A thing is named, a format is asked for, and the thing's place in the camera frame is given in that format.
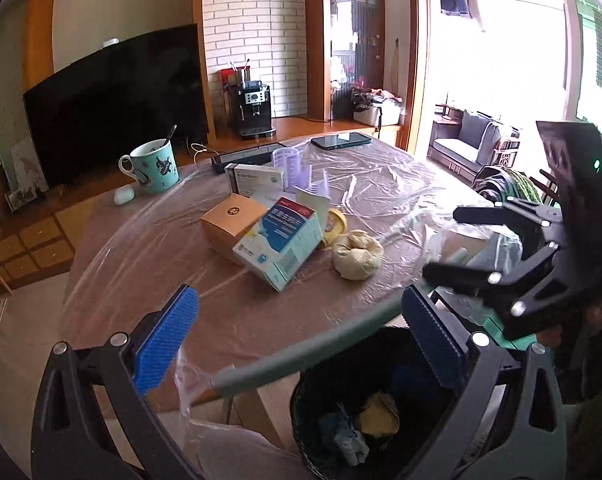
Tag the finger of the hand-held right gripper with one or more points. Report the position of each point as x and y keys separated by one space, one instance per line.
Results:
x=511 y=210
x=481 y=277

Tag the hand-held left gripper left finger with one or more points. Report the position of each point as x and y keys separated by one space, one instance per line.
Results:
x=166 y=340

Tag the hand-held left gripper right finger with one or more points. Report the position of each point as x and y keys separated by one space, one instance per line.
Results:
x=431 y=335

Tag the black trash bin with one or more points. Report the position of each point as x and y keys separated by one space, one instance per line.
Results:
x=321 y=385

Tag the brown cardboard box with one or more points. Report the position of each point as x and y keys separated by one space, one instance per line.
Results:
x=228 y=222

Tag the purple half hair roller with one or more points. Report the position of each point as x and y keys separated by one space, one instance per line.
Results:
x=317 y=182

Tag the chair with green cushion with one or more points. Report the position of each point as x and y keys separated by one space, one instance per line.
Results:
x=511 y=182

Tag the crumpled clear plastic bag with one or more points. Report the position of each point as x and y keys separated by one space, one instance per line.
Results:
x=428 y=230

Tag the grey cushioned sofa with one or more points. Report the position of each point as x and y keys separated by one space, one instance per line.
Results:
x=461 y=142

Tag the grey metal table leg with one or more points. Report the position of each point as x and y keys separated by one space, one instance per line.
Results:
x=227 y=407

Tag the crumpled yellow wrapper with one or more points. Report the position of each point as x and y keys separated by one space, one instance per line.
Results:
x=378 y=412

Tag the crumpled cream glove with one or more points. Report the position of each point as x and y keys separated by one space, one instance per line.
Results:
x=356 y=255

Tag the person's left leg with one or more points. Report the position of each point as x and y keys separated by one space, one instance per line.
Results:
x=236 y=452

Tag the crumpled blue grey wrapper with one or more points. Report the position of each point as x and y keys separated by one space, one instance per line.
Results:
x=343 y=437

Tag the yellow lidded cup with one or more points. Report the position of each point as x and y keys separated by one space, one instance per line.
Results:
x=335 y=227

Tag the blue and white carton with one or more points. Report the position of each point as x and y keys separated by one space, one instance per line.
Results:
x=276 y=245

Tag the white earbud case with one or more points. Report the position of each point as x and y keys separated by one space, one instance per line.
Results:
x=123 y=195

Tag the white storage bin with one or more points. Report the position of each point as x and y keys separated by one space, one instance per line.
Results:
x=381 y=115

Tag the wooden drawer cabinet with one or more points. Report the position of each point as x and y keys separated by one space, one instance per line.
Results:
x=31 y=250

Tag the teal patterned mug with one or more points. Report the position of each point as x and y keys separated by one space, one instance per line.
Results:
x=153 y=167

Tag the black smartphone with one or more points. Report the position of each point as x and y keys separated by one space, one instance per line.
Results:
x=341 y=141

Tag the white medicine box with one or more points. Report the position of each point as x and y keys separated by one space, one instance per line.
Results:
x=256 y=177

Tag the black rectangular tray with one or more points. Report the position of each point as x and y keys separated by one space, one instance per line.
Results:
x=241 y=156

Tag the metal spoon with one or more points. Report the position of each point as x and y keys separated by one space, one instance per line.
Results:
x=170 y=134

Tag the framed picture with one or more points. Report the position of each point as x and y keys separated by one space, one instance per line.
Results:
x=28 y=170

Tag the glass door cabinet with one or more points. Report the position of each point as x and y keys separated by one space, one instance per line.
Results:
x=356 y=35

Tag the black flat television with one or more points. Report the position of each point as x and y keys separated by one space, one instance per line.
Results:
x=116 y=100

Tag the black coffee machine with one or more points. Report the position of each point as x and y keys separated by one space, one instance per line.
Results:
x=251 y=110

